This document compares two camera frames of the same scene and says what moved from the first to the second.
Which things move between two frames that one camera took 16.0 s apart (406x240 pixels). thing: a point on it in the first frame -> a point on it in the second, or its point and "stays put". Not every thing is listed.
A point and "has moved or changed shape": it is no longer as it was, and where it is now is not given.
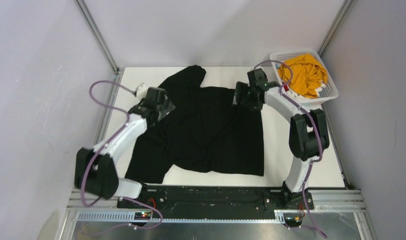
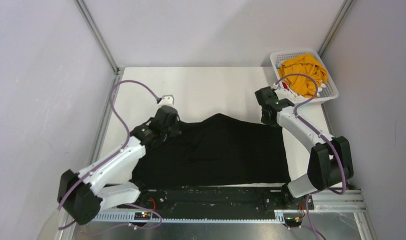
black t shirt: (205, 131) has moved or changed shape
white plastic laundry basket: (305, 76) stays put
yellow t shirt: (308, 74) stays put
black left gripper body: (164, 109) -> (172, 131)
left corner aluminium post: (90, 21) stays put
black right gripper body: (249, 98) -> (268, 121)
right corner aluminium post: (345, 8) stays put
